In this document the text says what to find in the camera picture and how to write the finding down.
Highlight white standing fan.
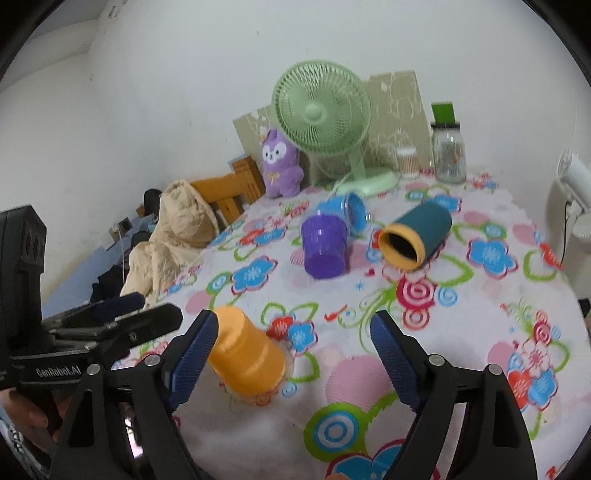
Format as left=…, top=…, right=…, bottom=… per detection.
left=544, top=148, right=591, bottom=296

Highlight purple plush toy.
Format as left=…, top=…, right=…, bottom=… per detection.
left=260, top=128, right=306, bottom=199

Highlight dark clothes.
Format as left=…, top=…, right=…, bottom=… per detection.
left=89, top=231, right=155, bottom=306

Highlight teal cup with orange rim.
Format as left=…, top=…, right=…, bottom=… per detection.
left=378, top=201, right=454, bottom=271

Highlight clear glass jar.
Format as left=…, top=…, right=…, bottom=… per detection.
left=431, top=120, right=467, bottom=184

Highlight person's left hand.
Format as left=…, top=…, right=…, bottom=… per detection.
left=0, top=389, right=63, bottom=446

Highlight cotton swab container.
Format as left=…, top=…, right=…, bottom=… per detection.
left=396, top=146, right=419, bottom=180

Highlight orange plastic cup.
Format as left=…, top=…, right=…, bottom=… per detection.
left=207, top=306, right=297, bottom=408

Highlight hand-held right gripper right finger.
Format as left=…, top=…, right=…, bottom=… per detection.
left=369, top=310, right=539, bottom=480

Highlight green desk fan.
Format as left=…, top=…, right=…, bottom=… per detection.
left=271, top=58, right=400, bottom=198

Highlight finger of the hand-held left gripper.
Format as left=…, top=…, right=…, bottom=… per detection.
left=41, top=292, right=147, bottom=330
left=51, top=303, right=184, bottom=370

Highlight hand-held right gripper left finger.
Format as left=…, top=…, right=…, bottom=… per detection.
left=48, top=309, right=220, bottom=480

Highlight beige marble tile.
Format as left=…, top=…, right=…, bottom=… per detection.
left=368, top=71, right=435, bottom=172
left=232, top=105, right=279, bottom=160

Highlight blue plastic cup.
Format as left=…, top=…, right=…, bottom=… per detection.
left=316, top=192, right=373, bottom=239

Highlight green card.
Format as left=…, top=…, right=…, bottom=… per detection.
left=431, top=102, right=458, bottom=126

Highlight purple plastic cup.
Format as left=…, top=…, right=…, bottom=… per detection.
left=301, top=214, right=348, bottom=280

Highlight wooden chair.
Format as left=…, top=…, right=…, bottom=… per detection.
left=189, top=156, right=267, bottom=232

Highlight beige jacket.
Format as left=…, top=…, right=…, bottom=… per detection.
left=119, top=179, right=221, bottom=311

